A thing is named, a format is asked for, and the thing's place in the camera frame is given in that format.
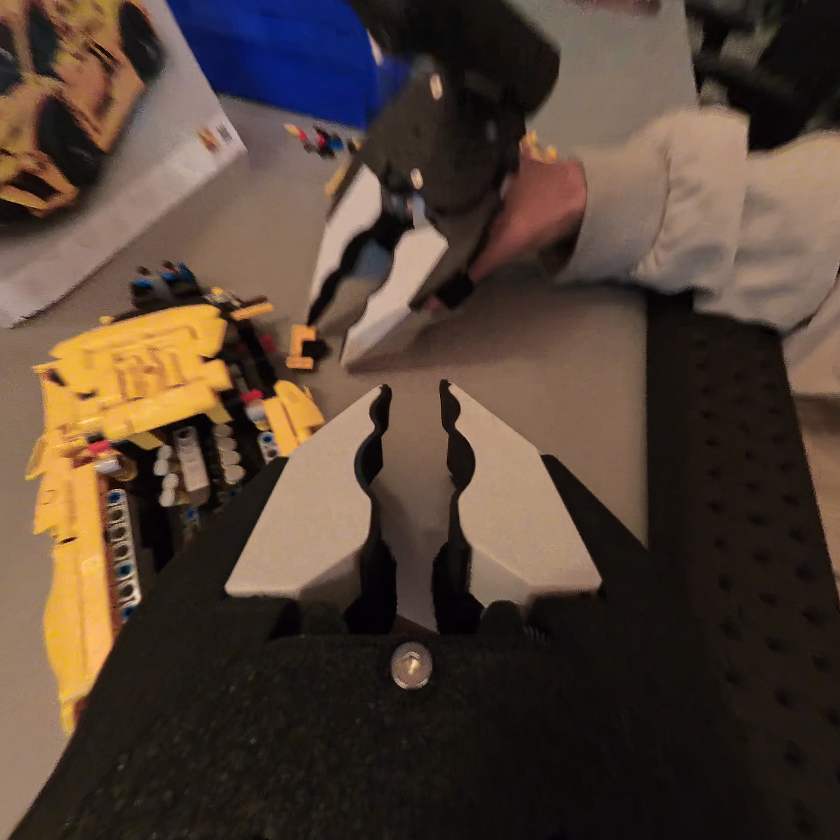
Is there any blue plastic bin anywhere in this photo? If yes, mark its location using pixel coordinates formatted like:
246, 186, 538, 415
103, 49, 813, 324
166, 0, 411, 130

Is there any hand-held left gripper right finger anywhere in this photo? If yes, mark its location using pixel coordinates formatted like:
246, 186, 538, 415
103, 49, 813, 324
432, 379, 602, 635

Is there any yellow toy brick car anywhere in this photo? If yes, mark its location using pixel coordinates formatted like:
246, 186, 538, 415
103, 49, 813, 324
26, 261, 327, 735

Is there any white instruction booklet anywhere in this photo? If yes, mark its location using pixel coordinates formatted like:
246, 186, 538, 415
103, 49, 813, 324
0, 0, 248, 329

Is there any small yellow black brick assembly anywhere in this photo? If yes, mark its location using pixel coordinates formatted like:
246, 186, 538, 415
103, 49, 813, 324
285, 323, 330, 370

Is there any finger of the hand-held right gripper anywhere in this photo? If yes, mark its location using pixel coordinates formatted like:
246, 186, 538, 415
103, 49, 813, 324
339, 222, 452, 368
306, 164, 396, 327

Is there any person's right forearm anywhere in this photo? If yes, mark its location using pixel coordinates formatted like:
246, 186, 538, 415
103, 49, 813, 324
554, 108, 840, 332

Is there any person's right hand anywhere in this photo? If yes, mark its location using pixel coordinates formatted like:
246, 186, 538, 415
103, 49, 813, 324
472, 156, 589, 282

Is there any cluster of small coloured pins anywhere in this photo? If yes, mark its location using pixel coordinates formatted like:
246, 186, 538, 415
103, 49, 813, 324
283, 121, 363, 160

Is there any grey desk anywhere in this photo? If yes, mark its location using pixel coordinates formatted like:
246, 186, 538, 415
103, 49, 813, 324
0, 0, 698, 828

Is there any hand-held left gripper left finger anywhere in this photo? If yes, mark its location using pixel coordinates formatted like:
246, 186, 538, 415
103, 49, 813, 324
225, 385, 398, 635

